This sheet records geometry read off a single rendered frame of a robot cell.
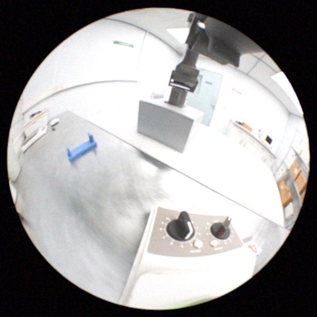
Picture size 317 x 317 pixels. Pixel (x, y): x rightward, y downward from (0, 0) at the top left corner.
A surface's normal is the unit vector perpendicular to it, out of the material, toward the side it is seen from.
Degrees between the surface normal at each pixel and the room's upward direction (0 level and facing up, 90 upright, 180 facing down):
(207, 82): 90
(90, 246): 0
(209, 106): 90
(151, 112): 90
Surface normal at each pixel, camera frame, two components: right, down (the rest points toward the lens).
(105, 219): 0.15, -0.75
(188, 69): -0.14, 0.87
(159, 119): -0.54, 0.48
